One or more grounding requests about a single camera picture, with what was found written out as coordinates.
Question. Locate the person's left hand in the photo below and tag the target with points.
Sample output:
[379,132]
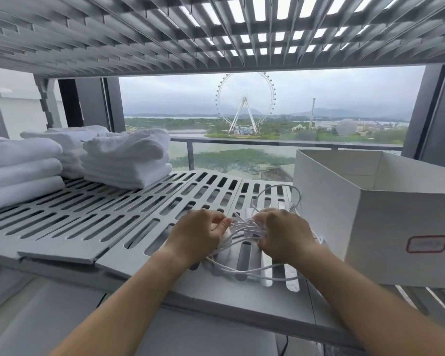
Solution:
[194,235]

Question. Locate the person's right hand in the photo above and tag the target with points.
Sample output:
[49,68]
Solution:
[289,237]

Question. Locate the person's right thumb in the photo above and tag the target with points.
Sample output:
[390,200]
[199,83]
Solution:
[265,243]

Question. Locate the person's left thumb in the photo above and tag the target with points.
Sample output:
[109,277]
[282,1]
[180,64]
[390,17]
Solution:
[222,226]

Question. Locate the person's right forearm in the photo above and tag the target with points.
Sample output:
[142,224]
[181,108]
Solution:
[371,311]

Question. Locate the person's left forearm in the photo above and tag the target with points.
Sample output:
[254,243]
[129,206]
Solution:
[122,311]

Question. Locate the glass balcony railing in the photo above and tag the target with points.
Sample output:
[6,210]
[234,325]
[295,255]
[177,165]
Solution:
[267,155]

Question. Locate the stack of white folded towels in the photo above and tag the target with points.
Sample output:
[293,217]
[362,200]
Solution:
[18,170]
[65,144]
[128,159]

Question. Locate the white ferris wheel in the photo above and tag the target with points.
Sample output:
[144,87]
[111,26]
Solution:
[245,103]

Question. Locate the grey slotted shelf board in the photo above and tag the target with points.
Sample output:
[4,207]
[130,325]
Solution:
[96,222]

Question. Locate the white box with red label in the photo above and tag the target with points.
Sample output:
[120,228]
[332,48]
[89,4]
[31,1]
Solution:
[393,226]

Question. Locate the tall thin tower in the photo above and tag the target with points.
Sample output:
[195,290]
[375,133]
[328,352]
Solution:
[312,113]

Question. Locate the white dome building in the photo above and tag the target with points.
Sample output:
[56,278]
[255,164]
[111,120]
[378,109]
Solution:
[346,127]

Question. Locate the grey slatted shelf underside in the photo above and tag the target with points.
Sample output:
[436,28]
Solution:
[133,29]

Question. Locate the dark window frame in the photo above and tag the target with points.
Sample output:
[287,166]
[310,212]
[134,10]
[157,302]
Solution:
[430,114]

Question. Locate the grey notched shelf post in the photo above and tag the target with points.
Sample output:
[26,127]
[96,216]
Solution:
[48,103]

